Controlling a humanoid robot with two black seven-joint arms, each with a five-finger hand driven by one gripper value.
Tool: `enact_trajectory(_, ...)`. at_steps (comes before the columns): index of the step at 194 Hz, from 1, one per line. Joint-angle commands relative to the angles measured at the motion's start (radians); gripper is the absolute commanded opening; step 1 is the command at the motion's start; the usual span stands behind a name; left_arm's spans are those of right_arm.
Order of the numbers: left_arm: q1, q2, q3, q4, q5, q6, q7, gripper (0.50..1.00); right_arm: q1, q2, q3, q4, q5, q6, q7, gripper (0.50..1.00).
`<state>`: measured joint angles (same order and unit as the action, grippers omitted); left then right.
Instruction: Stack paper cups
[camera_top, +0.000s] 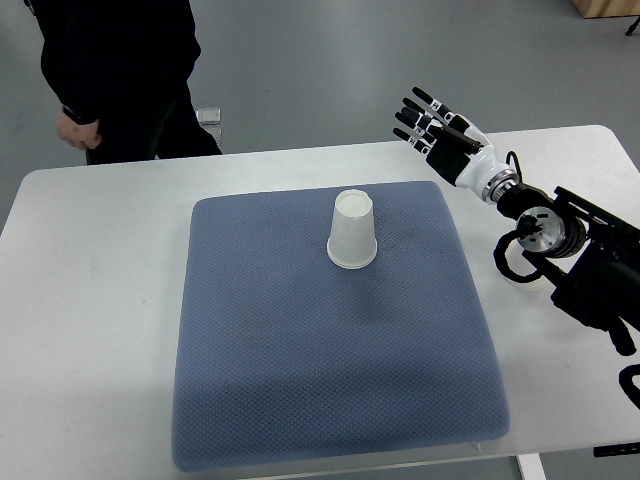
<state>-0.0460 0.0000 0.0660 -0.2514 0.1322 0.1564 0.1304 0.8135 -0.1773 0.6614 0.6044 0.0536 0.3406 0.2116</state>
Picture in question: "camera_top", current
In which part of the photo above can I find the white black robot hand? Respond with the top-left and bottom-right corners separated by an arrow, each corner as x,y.
393,87 -> 517,204

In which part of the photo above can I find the white paper cup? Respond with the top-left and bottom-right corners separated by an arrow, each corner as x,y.
326,189 -> 377,269
507,277 -> 548,291

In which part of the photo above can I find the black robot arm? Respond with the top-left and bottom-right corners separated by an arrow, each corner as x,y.
393,86 -> 639,357

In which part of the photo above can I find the person's bare hand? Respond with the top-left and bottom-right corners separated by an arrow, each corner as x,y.
55,111 -> 102,150

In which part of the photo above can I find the white paper cup on pad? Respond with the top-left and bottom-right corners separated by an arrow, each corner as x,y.
326,189 -> 377,269

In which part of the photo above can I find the wooden box corner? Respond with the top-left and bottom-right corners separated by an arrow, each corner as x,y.
571,0 -> 639,19

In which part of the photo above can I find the black object at edge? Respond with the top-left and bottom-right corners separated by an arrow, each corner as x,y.
625,17 -> 640,36

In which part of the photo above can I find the blue mesh cushion pad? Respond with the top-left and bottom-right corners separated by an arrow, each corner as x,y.
172,181 -> 510,472

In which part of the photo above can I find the person in black clothes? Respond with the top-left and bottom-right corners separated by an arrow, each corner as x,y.
25,1 -> 220,165

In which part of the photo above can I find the white table leg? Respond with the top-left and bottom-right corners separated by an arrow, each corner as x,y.
516,454 -> 546,480

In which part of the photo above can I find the black table control panel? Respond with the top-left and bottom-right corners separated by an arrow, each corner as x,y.
593,442 -> 640,458

